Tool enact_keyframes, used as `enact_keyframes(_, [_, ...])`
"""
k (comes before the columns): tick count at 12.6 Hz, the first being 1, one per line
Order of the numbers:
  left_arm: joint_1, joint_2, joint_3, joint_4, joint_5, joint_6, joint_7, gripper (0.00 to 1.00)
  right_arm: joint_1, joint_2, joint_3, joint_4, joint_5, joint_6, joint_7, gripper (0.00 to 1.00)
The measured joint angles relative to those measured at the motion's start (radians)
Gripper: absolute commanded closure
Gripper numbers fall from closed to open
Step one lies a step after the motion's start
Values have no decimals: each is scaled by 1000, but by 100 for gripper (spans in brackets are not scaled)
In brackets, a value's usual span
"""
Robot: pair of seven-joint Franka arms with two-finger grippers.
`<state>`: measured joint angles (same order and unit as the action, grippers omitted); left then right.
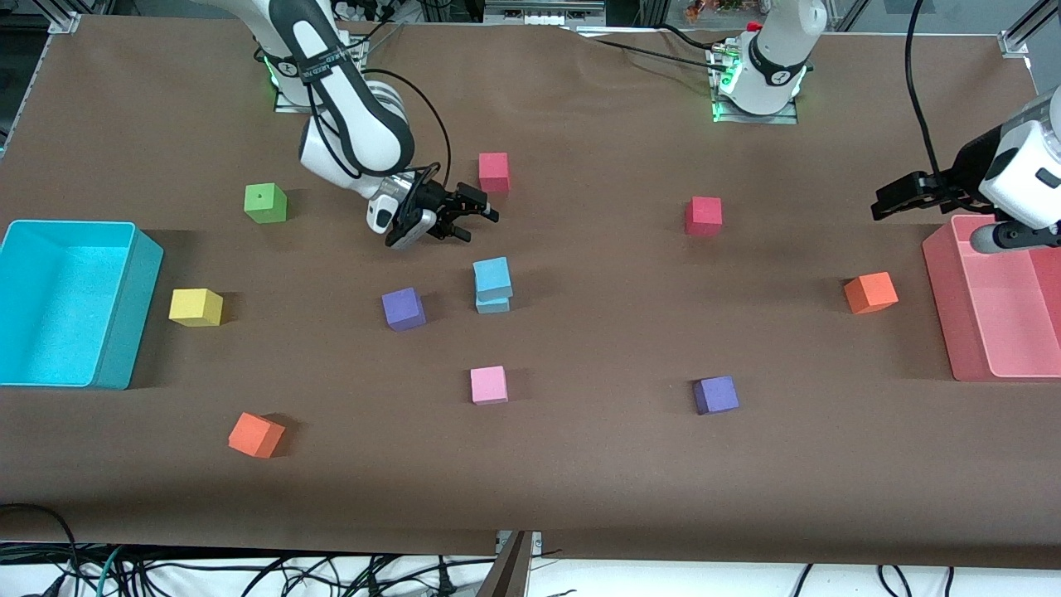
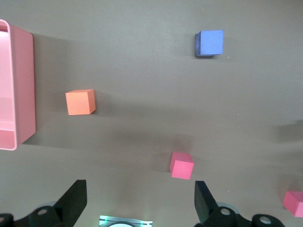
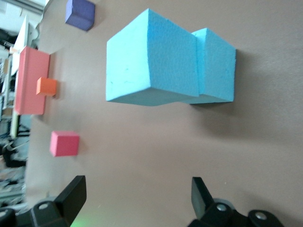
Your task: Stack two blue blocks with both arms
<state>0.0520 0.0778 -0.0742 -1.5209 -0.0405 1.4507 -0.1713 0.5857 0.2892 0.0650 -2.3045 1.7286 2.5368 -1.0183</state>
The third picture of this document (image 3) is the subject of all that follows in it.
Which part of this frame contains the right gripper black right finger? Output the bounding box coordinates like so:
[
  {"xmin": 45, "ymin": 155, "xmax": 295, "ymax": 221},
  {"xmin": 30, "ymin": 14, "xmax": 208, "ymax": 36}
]
[{"xmin": 188, "ymin": 176, "xmax": 285, "ymax": 227}]

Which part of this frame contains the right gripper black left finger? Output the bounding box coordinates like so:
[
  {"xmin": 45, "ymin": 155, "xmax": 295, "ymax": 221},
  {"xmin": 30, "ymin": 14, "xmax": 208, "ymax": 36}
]
[{"xmin": 16, "ymin": 175, "xmax": 87, "ymax": 227}]

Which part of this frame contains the light blue foam block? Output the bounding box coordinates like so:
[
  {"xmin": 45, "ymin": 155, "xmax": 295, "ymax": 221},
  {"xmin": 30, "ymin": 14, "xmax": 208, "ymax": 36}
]
[
  {"xmin": 181, "ymin": 27, "xmax": 237, "ymax": 105},
  {"xmin": 105, "ymin": 8, "xmax": 199, "ymax": 107}
]

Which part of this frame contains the red foam block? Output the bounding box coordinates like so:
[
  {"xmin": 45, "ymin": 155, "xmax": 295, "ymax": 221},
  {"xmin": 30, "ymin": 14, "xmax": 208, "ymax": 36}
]
[{"xmin": 49, "ymin": 131, "xmax": 80, "ymax": 157}]

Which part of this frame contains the brown table cover mat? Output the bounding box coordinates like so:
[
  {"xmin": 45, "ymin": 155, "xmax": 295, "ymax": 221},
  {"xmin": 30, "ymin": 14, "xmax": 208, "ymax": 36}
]
[{"xmin": 23, "ymin": 0, "xmax": 303, "ymax": 227}]

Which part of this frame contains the orange foam block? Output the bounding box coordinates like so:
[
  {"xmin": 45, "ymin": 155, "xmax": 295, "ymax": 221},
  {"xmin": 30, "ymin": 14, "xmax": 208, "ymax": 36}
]
[{"xmin": 36, "ymin": 77, "xmax": 58, "ymax": 96}]

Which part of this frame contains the pink plastic bin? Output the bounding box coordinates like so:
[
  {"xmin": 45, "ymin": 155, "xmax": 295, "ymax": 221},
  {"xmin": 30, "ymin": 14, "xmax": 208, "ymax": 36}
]
[{"xmin": 13, "ymin": 46, "xmax": 52, "ymax": 116}]

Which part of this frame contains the purple foam block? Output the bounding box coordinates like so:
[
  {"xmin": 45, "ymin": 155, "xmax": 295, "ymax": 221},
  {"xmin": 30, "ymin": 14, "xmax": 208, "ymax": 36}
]
[{"xmin": 64, "ymin": 0, "xmax": 96, "ymax": 32}]

